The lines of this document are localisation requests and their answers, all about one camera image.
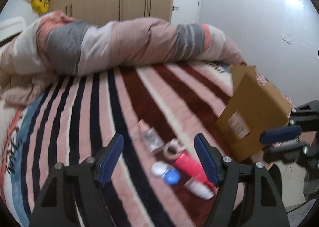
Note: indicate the small white bottle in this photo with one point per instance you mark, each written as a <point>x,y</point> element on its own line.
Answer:
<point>198,189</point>

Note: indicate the rolled striped duvet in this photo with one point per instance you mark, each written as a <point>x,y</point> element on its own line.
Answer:
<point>56,45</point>

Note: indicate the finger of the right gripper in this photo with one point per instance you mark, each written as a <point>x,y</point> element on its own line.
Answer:
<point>287,154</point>
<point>282,134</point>

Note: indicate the white bed headboard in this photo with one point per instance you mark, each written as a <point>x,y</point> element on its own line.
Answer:
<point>11,27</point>

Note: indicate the pink spray bottle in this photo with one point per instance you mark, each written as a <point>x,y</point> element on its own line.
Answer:
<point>192,168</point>

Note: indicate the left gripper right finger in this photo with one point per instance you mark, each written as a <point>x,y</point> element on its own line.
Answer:
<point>247,195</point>

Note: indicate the white wall socket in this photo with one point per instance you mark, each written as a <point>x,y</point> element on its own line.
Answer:
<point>287,38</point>

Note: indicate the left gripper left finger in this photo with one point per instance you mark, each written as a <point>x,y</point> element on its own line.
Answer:
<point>56,206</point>

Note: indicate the beige tape dispenser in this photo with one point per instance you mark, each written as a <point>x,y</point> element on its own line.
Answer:
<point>173,149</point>

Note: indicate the pink polka dot bedsheet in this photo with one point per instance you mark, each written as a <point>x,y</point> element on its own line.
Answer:
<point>281,100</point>

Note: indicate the striped plush blanket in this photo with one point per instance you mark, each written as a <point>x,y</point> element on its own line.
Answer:
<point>75,117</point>

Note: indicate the clear plastic packet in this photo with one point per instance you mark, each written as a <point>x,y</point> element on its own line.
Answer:
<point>150,137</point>

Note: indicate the brown cardboard box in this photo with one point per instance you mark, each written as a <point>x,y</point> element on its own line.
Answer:
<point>248,114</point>

